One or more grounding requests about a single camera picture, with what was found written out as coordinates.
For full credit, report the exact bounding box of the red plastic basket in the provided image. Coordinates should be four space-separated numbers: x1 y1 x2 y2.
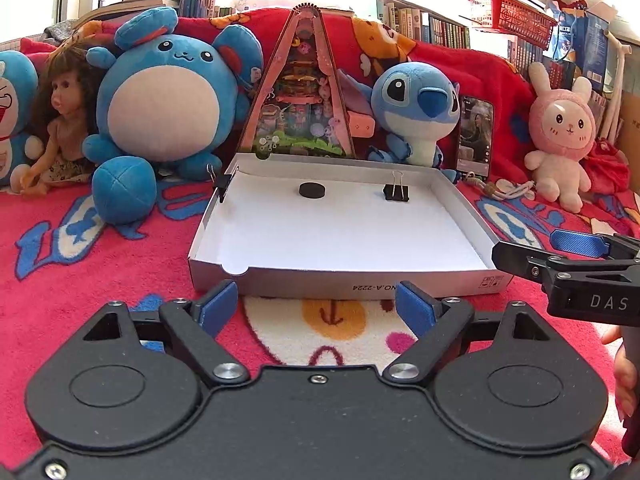
467 0 558 51

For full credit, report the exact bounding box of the round blue mouse plush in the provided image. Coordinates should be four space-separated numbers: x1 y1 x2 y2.
82 6 264 226

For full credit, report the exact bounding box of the white pipe frame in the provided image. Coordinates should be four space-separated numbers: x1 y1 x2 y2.
597 27 632 142

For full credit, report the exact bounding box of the triangular miniature diorama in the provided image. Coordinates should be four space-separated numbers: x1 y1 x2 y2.
235 2 357 160

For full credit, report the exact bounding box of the blue alien plush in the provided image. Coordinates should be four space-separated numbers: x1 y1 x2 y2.
340 61 461 184

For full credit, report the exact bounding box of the black smartphone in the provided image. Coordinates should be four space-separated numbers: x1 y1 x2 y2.
456 95 495 182

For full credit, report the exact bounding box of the white cardboard box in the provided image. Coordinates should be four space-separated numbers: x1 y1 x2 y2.
187 152 516 297

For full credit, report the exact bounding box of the person's right hand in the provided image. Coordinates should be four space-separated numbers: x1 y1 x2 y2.
601 326 640 457

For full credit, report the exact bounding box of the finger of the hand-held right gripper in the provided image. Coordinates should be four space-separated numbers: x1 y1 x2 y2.
549 229 640 261
491 241 640 291

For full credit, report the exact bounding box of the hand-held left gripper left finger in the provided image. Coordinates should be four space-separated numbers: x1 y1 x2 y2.
82 280 251 387

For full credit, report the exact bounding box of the white beaded cord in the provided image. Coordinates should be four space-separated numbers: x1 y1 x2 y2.
462 172 537 202

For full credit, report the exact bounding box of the black binder clip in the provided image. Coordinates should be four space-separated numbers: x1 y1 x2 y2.
206 163 240 204
383 171 411 203

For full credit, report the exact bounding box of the brown cardboard sheet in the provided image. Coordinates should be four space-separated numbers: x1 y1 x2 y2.
614 80 640 157

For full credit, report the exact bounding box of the red cloth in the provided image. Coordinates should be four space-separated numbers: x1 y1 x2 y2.
582 137 631 196

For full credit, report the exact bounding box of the brown-haired doll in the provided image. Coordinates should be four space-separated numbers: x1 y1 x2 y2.
10 42 108 196

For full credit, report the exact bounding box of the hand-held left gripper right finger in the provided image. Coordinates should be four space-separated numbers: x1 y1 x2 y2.
384 281 553 387

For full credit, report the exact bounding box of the pink rabbit plush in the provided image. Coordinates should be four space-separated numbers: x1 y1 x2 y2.
524 61 597 213

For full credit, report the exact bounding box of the blue cat plush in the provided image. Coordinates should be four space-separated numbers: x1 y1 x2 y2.
0 50 45 188

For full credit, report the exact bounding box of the blue packaging bag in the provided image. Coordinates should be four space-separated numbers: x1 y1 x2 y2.
545 0 623 93

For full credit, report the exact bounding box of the row of dark books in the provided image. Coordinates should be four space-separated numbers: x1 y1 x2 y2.
505 35 568 92

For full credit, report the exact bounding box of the small pink box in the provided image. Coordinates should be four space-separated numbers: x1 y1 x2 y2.
348 110 377 139

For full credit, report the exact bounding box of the row of blue books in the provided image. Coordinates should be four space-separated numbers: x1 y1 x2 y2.
179 0 236 19

